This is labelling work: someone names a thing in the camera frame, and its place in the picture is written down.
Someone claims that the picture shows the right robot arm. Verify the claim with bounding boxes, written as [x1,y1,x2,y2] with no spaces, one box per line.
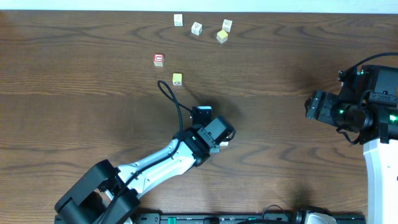
[305,65,397,223]

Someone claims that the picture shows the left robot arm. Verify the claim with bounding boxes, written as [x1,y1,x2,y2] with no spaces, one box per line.
[54,116,236,223]

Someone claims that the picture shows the yellow top soccer block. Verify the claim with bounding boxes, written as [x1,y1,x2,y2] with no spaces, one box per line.
[172,73,182,86]

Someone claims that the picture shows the red top block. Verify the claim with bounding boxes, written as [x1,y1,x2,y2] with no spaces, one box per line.
[153,54,164,67]

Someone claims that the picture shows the yellow top far block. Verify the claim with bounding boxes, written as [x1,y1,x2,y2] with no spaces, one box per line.
[216,30,228,44]

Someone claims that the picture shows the white block number three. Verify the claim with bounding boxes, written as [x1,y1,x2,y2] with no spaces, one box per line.
[191,22,203,35]

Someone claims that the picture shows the white block far right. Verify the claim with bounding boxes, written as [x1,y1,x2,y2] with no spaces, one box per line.
[222,19,233,32]

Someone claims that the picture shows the white block far left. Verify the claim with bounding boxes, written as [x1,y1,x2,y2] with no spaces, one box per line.
[174,14,183,27]

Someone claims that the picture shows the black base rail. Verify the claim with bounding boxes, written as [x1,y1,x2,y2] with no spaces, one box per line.
[131,213,366,224]

